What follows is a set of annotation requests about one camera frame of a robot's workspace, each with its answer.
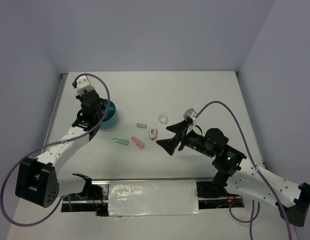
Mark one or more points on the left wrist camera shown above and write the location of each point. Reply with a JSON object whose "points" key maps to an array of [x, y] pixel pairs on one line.
{"points": [[82, 85]]}

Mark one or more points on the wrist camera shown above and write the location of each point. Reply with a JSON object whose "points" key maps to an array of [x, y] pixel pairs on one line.
{"points": [[82, 85], [191, 116]]}

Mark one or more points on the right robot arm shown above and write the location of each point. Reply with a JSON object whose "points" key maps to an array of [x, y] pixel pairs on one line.
{"points": [[236, 174]]}

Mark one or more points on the grey eraser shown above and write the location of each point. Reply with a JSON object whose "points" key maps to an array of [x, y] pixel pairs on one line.
{"points": [[141, 125]]}

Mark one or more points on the teal round divided container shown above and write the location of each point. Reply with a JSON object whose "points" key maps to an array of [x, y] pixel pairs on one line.
{"points": [[111, 118]]}

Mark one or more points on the clear tape roll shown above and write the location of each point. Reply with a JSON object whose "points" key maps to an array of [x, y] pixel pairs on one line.
{"points": [[163, 119]]}

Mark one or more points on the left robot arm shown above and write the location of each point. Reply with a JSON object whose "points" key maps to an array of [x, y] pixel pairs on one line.
{"points": [[37, 180]]}

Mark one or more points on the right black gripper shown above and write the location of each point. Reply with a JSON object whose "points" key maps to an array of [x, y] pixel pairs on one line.
{"points": [[179, 129]]}

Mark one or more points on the pink white mini stapler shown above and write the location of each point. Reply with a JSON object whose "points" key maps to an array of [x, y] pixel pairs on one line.
{"points": [[153, 133]]}

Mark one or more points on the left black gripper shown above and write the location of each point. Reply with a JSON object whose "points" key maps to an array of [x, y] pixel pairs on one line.
{"points": [[80, 97]]}

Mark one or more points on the green highlighter cap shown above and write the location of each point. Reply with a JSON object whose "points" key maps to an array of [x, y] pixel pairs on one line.
{"points": [[121, 141]]}

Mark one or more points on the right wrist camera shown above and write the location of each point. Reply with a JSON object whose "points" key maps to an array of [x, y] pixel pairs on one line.
{"points": [[191, 116]]}

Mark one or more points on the pink highlighter cap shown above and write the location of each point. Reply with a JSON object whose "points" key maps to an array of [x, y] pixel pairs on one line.
{"points": [[138, 142]]}

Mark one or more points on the silver foil base cover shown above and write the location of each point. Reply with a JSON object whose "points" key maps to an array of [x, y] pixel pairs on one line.
{"points": [[152, 198]]}

